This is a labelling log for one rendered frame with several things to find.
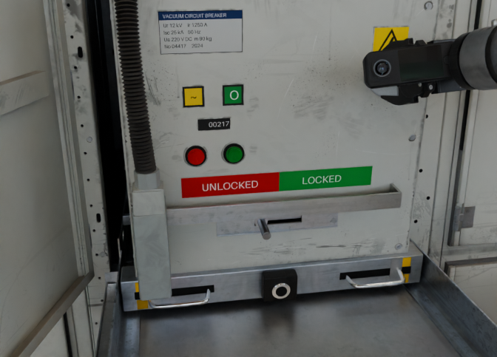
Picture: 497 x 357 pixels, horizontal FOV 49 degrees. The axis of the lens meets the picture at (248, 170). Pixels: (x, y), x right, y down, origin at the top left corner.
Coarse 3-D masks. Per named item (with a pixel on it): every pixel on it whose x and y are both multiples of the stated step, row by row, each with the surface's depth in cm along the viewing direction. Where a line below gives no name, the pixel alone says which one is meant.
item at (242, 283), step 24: (288, 264) 97; (312, 264) 97; (336, 264) 97; (360, 264) 98; (384, 264) 99; (192, 288) 94; (216, 288) 95; (240, 288) 96; (312, 288) 98; (336, 288) 99
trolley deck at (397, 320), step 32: (384, 288) 102; (160, 320) 94; (192, 320) 93; (224, 320) 93; (256, 320) 93; (288, 320) 93; (320, 320) 93; (352, 320) 93; (384, 320) 93; (416, 320) 93; (96, 352) 85; (160, 352) 86; (192, 352) 86; (224, 352) 85; (256, 352) 85; (288, 352) 85; (320, 352) 85; (352, 352) 85; (384, 352) 85; (416, 352) 85; (448, 352) 85
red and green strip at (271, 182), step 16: (224, 176) 88; (240, 176) 89; (256, 176) 89; (272, 176) 90; (288, 176) 90; (304, 176) 91; (320, 176) 91; (336, 176) 92; (352, 176) 92; (368, 176) 93; (192, 192) 88; (208, 192) 89; (224, 192) 89; (240, 192) 90; (256, 192) 90
